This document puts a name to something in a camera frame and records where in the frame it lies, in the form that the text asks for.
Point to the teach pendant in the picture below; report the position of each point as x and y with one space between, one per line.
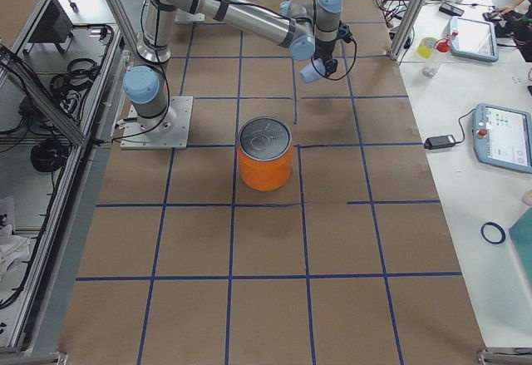
473 39
502 137

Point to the teal board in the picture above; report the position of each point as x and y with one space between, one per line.
520 234

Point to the small clear bottle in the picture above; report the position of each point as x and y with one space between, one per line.
431 67

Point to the yellow tape roll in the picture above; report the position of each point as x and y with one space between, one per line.
426 47

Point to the aluminium frame post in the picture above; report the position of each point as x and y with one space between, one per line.
404 30

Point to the large orange can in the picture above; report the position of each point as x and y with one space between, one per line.
265 152

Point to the black power adapter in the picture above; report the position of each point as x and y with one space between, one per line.
439 142

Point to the far teach pendant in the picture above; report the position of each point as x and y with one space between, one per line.
473 39

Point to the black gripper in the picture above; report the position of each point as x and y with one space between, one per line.
325 55

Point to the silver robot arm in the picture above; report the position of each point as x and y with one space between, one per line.
309 29

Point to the near teach pendant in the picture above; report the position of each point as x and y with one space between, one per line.
502 137

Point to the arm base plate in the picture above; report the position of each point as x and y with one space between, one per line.
155 134
183 17

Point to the light blue cup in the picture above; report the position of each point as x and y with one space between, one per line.
313 71

